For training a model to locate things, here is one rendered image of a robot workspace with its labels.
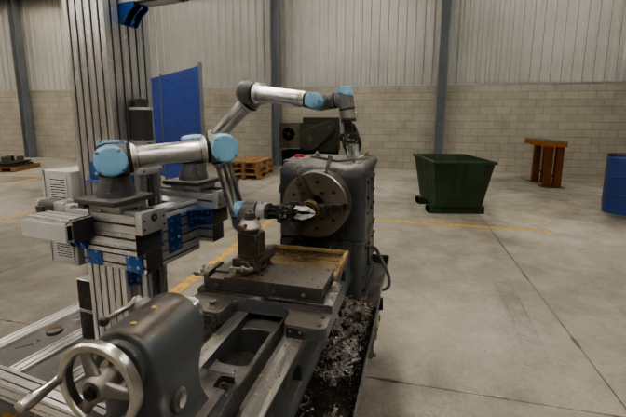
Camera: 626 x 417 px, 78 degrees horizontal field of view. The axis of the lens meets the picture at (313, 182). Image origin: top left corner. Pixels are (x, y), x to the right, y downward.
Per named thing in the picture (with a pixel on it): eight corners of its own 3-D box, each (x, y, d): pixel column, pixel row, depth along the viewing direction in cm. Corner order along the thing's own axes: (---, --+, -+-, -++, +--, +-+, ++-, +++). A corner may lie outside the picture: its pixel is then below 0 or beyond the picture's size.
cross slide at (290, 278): (223, 268, 144) (222, 257, 144) (333, 281, 134) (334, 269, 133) (198, 287, 129) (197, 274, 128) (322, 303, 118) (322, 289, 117)
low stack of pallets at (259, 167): (244, 171, 1067) (244, 155, 1059) (274, 172, 1051) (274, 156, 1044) (226, 179, 945) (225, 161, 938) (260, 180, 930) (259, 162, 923)
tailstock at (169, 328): (166, 383, 91) (158, 267, 86) (242, 399, 86) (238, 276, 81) (51, 505, 63) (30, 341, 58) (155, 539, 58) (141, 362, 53)
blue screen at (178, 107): (123, 178, 945) (115, 79, 906) (156, 175, 994) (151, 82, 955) (183, 209, 626) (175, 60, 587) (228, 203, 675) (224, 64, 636)
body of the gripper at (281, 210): (290, 224, 161) (263, 221, 165) (296, 219, 169) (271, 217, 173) (290, 207, 160) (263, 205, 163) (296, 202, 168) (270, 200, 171)
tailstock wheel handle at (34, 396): (59, 381, 61) (57, 368, 60) (70, 383, 60) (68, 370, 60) (11, 415, 54) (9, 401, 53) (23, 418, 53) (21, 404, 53)
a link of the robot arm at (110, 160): (98, 175, 152) (235, 157, 173) (94, 181, 138) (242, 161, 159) (92, 144, 149) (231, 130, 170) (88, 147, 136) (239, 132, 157)
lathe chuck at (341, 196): (281, 220, 196) (297, 161, 189) (340, 241, 189) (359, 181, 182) (276, 224, 187) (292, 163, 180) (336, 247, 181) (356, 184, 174)
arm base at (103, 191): (87, 197, 157) (85, 173, 155) (117, 191, 171) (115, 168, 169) (115, 200, 151) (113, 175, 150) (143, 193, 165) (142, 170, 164)
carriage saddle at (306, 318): (224, 281, 147) (224, 266, 146) (344, 296, 135) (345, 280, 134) (178, 320, 119) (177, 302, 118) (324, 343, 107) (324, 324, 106)
